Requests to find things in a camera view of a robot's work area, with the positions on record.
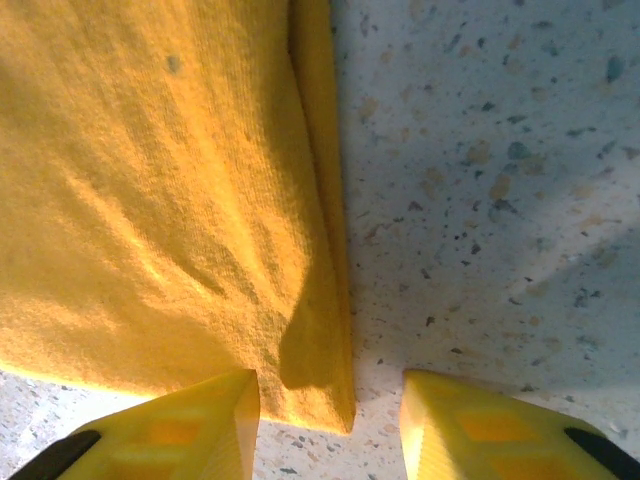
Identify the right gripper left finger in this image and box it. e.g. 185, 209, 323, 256
9, 368, 261, 480

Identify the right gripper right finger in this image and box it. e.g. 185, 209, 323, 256
399, 368, 640, 480

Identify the yellow t-shirt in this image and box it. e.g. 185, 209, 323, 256
0, 0, 357, 435

